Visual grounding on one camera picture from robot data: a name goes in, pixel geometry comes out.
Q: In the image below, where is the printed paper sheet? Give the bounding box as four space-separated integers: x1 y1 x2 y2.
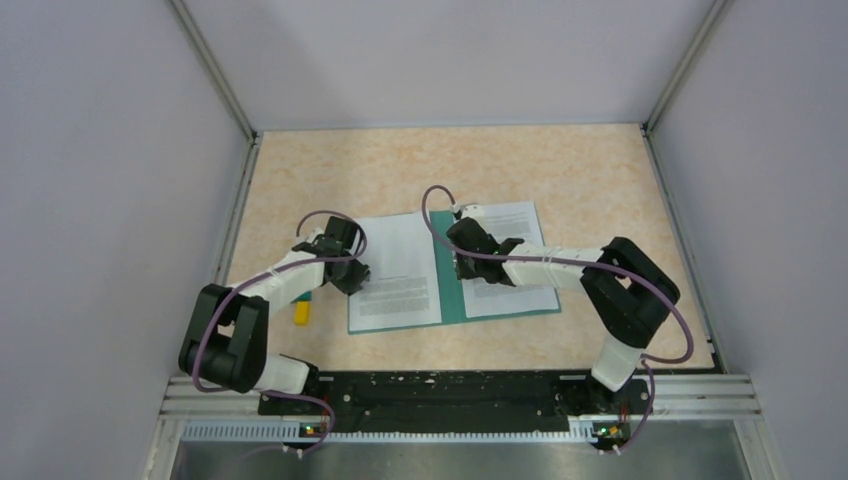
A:
348 213 442 335
458 201 561 320

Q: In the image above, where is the green file folder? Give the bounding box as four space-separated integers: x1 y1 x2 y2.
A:
347 201 563 337

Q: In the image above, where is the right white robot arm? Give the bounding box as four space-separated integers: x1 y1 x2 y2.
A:
445 217 682 412

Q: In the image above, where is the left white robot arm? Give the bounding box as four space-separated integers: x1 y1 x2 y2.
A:
178 215 370 414

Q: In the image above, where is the green block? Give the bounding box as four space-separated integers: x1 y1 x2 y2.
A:
293 292 312 303

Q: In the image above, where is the yellow block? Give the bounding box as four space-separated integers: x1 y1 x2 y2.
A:
293 301 311 326

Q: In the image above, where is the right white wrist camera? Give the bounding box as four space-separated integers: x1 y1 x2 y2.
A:
452 204 486 221

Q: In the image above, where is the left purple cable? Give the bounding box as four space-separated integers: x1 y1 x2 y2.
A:
192 209 369 455

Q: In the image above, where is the purple cable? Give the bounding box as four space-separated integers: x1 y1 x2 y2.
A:
421 184 696 455
192 209 369 455

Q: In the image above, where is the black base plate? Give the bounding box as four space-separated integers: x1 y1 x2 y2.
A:
306 370 650 433

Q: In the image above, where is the grey slotted cable duct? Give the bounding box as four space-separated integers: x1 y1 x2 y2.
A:
181 420 598 444

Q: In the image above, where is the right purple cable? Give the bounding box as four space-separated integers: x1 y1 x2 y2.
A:
421 184 696 455

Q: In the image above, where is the aluminium frame rail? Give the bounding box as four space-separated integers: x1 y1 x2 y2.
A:
159 375 762 420

